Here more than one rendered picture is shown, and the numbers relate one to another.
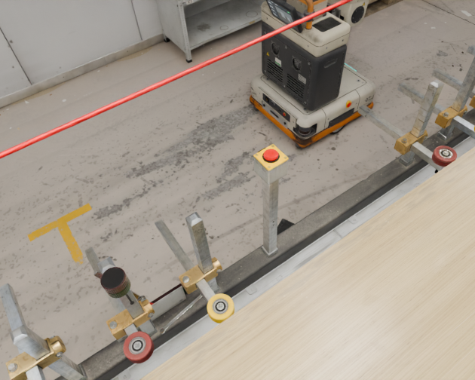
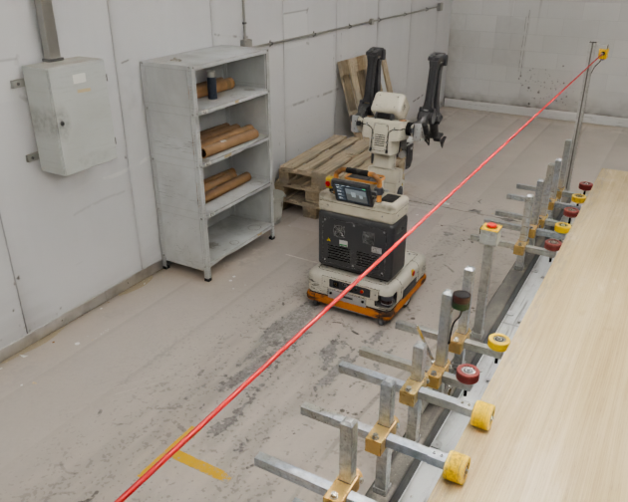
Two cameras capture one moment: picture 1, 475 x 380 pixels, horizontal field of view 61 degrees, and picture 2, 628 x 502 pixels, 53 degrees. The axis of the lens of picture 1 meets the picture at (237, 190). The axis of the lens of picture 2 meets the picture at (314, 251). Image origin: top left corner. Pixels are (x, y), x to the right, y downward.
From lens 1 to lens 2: 1.94 m
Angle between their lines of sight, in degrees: 34
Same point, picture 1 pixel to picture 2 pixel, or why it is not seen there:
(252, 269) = not seen: hidden behind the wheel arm
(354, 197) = (504, 294)
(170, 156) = (255, 362)
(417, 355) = not seen: outside the picture
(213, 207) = (337, 390)
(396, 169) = (517, 273)
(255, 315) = (525, 337)
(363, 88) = (417, 258)
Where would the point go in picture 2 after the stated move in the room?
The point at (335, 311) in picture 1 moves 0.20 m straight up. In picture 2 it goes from (569, 323) to (578, 278)
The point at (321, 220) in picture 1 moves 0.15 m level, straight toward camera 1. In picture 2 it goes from (495, 311) to (509, 328)
